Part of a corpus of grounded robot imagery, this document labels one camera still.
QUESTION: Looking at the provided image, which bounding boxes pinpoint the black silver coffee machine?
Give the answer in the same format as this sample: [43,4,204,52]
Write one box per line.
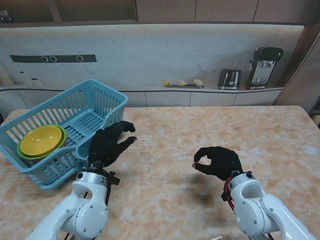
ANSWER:
[245,44,284,91]

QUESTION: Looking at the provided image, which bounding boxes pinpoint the small dark shelf item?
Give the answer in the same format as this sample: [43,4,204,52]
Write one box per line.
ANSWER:
[0,9,12,23]

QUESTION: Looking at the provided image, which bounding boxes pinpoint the yellow plastic bowl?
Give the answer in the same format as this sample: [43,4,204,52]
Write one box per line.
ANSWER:
[19,125,63,156]

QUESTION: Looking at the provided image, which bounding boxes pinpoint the light blue plastic dish rack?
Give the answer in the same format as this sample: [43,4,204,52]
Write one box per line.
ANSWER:
[0,78,129,191]

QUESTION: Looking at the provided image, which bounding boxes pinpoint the wooden wall cabinets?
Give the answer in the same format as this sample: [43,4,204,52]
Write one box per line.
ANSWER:
[0,0,320,26]

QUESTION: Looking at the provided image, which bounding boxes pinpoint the green plastic bowl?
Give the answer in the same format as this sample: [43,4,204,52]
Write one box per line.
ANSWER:
[16,124,68,160]

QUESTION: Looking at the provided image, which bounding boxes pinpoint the dark cutting board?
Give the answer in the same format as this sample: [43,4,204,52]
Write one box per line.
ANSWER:
[167,84,205,89]

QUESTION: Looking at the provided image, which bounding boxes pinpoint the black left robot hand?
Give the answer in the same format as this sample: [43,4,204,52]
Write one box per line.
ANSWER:
[87,120,138,169]

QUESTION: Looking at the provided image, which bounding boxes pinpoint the red right wrist cable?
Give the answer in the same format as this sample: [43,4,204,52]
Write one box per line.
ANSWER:
[222,177,236,211]

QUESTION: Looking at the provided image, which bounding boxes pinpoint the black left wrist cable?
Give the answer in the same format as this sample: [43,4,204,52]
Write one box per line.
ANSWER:
[104,178,113,206]

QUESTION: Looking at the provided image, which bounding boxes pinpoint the black wall socket rail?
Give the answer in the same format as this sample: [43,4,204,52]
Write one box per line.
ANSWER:
[9,54,97,63]

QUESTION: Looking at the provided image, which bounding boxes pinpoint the black silver toaster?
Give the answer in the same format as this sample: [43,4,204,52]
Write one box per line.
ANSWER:
[216,68,242,91]

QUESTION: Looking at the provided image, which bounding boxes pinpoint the dark furniture piece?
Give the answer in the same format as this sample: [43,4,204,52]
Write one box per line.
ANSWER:
[309,96,320,126]

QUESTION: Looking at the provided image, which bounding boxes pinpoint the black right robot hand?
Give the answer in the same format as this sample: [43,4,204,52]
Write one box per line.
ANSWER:
[191,146,244,181]

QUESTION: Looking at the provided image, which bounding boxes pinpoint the grey counter with drawers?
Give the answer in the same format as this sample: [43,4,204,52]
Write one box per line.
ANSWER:
[0,84,286,111]

